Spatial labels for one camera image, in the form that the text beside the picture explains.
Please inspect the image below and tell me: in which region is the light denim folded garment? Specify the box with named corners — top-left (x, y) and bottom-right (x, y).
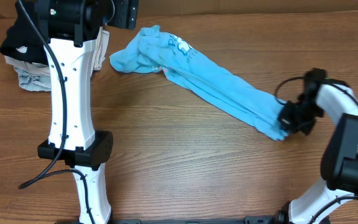
top-left (14, 67), bottom-right (51, 91)

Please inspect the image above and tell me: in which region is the light blue printed t-shirt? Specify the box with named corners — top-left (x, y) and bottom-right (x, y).
top-left (109, 25), bottom-right (288, 141)

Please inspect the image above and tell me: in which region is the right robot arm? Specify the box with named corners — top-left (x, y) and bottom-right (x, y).
top-left (269, 68), bottom-right (358, 223)

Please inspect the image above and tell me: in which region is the beige folded garment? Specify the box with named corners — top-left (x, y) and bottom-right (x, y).
top-left (4, 27), bottom-right (110, 76)

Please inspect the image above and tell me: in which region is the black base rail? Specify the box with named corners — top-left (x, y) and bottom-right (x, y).
top-left (54, 214), bottom-right (288, 224)

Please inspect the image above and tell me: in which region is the black folded garment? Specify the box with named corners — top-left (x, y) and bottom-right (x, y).
top-left (0, 1), bottom-right (48, 65)

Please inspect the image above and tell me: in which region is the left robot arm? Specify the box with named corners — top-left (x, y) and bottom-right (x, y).
top-left (34, 0), bottom-right (121, 223)

